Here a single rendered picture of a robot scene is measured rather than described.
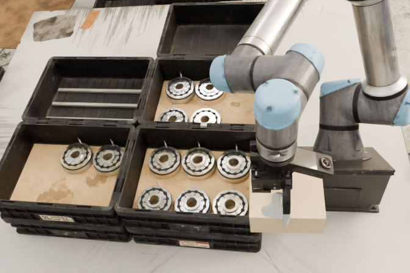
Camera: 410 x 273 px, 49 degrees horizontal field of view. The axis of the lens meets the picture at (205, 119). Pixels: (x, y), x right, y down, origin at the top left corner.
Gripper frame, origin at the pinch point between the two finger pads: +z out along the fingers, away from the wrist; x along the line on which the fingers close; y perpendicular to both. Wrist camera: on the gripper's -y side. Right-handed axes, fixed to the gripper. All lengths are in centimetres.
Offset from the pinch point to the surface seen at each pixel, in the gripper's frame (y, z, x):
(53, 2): 166, 109, -225
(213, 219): 18.3, 17.0, -2.6
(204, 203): 22.1, 23.7, -10.4
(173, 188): 32.5, 26.6, -16.9
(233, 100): 16, 27, -52
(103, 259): 55, 39, 1
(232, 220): 13.5, 17.0, -2.3
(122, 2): 97, 83, -185
